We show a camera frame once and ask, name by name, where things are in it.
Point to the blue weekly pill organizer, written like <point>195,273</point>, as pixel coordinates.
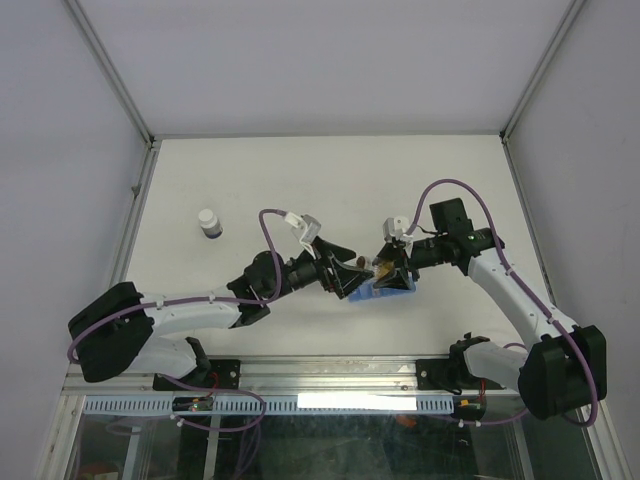
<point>366,292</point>

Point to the aluminium frame post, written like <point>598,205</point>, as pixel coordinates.
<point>542,66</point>
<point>98,50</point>

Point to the right aluminium frame post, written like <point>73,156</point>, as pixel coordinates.
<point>542,66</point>

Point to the white capped pill bottle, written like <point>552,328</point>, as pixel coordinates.
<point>210,224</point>

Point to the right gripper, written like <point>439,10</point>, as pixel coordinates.
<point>395,280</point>

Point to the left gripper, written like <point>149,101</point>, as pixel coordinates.
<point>342,279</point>

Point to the aluminium mounting rail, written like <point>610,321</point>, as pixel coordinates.
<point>283,375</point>

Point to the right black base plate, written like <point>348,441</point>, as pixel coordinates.
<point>448,375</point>

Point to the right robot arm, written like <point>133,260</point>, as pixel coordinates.
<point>560,365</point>

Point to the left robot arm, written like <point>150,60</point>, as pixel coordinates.
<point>124,330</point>

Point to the clear bottle orange pills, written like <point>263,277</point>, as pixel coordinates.
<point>379,268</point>

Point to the grey slotted cable duct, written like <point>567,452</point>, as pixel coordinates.
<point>300,404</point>

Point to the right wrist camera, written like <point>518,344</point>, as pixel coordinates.
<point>395,229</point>

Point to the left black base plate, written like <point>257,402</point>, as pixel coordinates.
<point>221,373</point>

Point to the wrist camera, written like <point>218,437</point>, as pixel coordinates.
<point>305,228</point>
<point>395,229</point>

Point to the left aluminium frame post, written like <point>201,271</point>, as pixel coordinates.
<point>98,50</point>

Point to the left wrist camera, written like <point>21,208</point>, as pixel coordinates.
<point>305,228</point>

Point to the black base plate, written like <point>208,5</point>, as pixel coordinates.
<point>221,373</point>
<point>448,375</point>

